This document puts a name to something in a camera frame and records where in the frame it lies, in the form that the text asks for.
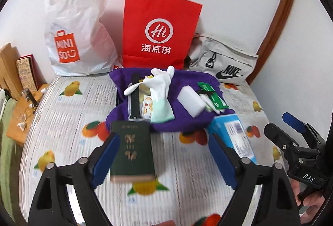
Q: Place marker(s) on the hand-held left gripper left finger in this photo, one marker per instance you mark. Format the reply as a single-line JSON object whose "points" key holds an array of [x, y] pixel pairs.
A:
{"points": [[104, 161]]}

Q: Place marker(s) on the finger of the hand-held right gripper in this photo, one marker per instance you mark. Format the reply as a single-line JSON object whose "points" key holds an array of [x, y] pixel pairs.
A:
{"points": [[278, 137], [294, 118]]}

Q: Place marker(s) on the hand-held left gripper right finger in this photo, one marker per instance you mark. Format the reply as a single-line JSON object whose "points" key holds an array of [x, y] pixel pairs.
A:
{"points": [[223, 161]]}

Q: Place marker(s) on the dark green gold box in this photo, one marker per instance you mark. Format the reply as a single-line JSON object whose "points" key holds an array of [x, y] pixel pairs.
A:
{"points": [[132, 153]]}

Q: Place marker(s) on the green wipes packet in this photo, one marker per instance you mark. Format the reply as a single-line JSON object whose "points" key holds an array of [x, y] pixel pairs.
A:
{"points": [[218, 105]]}

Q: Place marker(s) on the black watch band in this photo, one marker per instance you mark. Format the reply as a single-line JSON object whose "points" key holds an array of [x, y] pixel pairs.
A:
{"points": [[135, 103]]}

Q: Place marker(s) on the orange printed white packet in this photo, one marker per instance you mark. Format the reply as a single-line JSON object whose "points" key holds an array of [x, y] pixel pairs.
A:
{"points": [[147, 108]]}

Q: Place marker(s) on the white sponge block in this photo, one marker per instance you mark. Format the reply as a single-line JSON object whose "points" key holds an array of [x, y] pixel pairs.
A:
{"points": [[191, 99]]}

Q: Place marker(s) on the mint green cloth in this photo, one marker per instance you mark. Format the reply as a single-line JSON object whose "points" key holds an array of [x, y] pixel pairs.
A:
{"points": [[161, 110]]}

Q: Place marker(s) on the white glove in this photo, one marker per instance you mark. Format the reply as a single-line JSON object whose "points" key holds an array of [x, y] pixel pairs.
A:
{"points": [[162, 80]]}

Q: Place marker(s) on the person's right hand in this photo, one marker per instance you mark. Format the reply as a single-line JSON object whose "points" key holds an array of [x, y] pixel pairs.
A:
{"points": [[314, 198]]}

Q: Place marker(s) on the blue tissue pack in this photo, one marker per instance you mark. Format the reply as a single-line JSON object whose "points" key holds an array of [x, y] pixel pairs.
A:
{"points": [[234, 132]]}

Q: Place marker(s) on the fruit printed tablecloth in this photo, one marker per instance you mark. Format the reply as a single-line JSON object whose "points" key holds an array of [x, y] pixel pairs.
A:
{"points": [[65, 137]]}

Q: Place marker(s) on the purple towel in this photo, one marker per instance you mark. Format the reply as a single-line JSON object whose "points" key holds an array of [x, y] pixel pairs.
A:
{"points": [[187, 80]]}

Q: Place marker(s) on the grey waist bag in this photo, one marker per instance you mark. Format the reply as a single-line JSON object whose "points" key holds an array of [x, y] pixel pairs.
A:
{"points": [[229, 56]]}

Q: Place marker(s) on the wooden bedside cabinet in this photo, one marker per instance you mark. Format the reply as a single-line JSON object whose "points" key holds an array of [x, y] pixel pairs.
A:
{"points": [[18, 114]]}

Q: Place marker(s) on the light green bedding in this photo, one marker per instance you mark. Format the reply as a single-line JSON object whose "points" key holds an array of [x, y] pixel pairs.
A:
{"points": [[6, 150]]}

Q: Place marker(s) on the small black device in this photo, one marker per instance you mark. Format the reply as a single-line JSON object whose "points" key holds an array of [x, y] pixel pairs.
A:
{"points": [[28, 97]]}

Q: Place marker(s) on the patterned book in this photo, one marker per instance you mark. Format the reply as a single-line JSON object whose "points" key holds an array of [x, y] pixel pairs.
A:
{"points": [[26, 75]]}

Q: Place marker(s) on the wooden headboard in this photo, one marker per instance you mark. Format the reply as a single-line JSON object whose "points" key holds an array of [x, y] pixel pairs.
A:
{"points": [[7, 64]]}

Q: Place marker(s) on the white plastic shopping bag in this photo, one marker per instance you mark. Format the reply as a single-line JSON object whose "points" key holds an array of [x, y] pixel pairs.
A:
{"points": [[78, 20]]}

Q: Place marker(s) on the red paper shopping bag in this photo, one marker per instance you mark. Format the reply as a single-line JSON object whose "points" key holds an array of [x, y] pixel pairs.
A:
{"points": [[161, 7]]}

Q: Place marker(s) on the brown wooden door frame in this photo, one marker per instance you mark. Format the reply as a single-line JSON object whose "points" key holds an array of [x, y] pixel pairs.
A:
{"points": [[283, 20]]}

